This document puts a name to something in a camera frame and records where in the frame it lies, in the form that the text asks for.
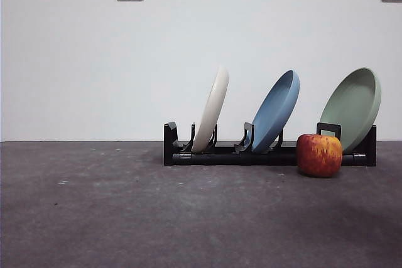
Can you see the cream yellow round plate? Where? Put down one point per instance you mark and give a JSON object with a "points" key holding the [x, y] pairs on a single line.
{"points": [[212, 114]]}

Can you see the green round plate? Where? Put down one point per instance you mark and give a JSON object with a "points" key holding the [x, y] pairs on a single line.
{"points": [[355, 105]]}

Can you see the blue round plate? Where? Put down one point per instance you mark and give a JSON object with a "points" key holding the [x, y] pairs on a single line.
{"points": [[276, 114]]}

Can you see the red yellow apple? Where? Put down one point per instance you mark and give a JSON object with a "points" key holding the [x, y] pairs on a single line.
{"points": [[318, 156]]}

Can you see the black plate rack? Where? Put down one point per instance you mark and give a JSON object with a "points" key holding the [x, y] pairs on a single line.
{"points": [[232, 158]]}

